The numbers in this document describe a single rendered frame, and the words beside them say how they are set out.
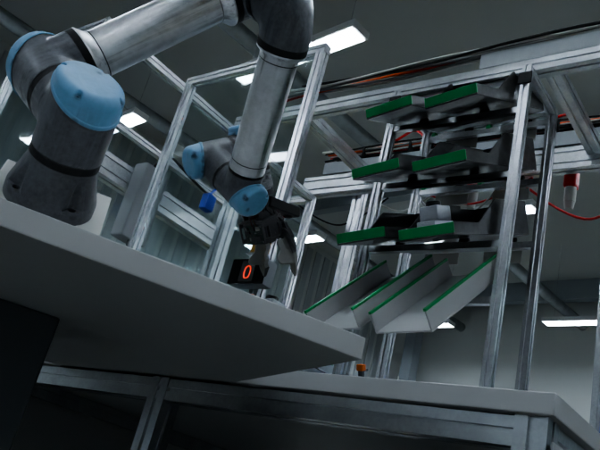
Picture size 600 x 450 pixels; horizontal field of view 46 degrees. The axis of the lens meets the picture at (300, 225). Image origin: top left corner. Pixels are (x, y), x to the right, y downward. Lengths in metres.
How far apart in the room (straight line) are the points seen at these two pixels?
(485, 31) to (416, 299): 6.38
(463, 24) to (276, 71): 6.38
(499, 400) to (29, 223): 0.64
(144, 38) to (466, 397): 0.80
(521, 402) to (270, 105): 0.70
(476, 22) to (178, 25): 6.41
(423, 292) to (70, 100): 0.77
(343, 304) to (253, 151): 0.37
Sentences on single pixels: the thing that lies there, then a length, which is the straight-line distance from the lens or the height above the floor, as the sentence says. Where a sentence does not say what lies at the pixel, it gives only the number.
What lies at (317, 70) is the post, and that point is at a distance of 2.21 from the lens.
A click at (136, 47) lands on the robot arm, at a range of 1.31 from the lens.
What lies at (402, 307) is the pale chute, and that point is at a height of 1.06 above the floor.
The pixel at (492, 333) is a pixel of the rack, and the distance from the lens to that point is 1.40.
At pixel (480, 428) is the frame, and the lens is 1.05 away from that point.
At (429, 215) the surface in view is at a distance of 1.42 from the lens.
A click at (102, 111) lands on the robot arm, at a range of 1.15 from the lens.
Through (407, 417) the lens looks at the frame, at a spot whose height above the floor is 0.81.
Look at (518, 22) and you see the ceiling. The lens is 7.59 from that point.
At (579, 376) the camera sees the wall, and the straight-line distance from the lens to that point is 13.10.
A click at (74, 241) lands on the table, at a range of 0.80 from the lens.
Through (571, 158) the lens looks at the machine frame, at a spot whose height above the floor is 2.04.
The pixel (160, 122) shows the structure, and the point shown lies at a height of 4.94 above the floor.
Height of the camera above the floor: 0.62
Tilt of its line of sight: 23 degrees up
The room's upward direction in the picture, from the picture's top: 15 degrees clockwise
